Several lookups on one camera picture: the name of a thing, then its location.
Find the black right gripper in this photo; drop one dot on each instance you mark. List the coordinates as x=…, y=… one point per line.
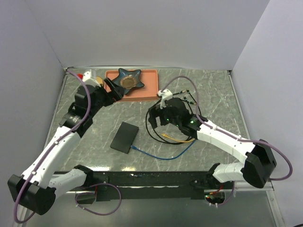
x=155, y=112

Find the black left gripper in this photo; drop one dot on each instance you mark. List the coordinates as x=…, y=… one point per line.
x=111, y=97

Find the black network switch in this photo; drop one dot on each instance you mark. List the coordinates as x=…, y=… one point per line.
x=124, y=137

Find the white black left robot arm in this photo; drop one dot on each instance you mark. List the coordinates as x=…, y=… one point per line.
x=35, y=189

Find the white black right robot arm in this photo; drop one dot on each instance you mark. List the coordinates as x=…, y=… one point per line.
x=256, y=161

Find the blue star-shaped dish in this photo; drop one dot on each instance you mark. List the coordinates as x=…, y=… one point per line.
x=128, y=79

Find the yellow wooden bowl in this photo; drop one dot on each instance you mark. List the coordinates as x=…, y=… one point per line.
x=100, y=81

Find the salmon pink tray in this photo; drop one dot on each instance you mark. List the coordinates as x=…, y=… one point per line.
x=149, y=78

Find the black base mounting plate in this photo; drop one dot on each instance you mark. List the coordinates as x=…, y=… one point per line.
x=153, y=185

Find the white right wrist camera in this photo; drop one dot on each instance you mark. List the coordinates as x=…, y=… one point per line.
x=164, y=95

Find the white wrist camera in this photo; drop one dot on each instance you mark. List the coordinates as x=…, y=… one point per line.
x=89, y=78
x=164, y=95

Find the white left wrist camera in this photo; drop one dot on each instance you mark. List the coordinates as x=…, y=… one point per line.
x=89, y=78

